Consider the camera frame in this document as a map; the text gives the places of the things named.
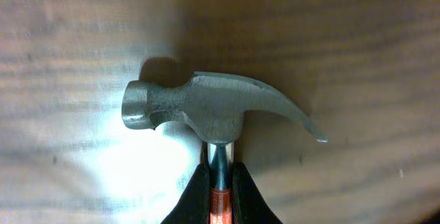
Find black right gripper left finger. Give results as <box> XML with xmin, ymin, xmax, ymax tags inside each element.
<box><xmin>161</xmin><ymin>164</ymin><xmax>210</xmax><ymax>224</ymax></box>

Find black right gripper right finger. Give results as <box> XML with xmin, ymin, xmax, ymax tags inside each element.
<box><xmin>232</xmin><ymin>162</ymin><xmax>282</xmax><ymax>224</ymax></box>

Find small claw hammer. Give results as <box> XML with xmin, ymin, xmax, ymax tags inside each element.
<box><xmin>121</xmin><ymin>71</ymin><xmax>327</xmax><ymax>223</ymax></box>

